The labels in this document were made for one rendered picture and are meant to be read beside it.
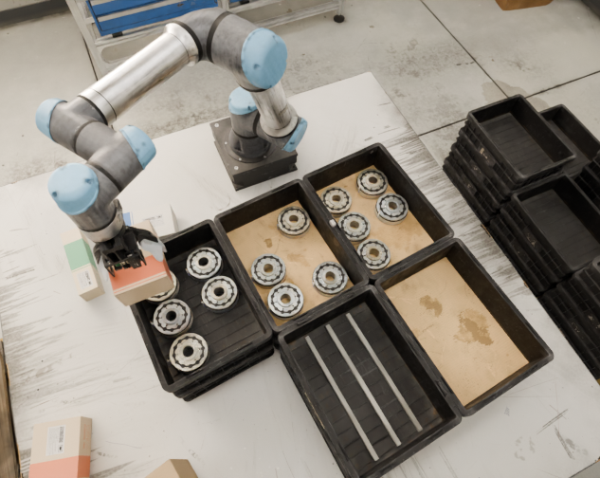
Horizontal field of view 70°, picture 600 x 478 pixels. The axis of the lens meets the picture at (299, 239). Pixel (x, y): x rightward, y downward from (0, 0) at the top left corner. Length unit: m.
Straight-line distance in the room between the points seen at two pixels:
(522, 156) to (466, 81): 1.13
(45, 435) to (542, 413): 1.38
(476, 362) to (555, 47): 2.82
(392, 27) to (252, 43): 2.56
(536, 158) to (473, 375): 1.22
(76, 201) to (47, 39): 2.97
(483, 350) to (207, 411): 0.80
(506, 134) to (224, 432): 1.76
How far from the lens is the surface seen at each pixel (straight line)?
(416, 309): 1.30
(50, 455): 1.39
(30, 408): 1.52
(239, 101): 1.42
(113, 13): 2.93
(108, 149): 0.82
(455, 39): 3.53
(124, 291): 1.03
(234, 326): 1.25
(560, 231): 2.21
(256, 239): 1.35
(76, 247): 1.57
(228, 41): 1.02
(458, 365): 1.30
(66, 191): 0.77
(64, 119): 0.89
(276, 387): 1.34
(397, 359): 1.25
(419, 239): 1.40
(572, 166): 2.63
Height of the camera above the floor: 2.02
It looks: 63 degrees down
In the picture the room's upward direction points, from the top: 2 degrees clockwise
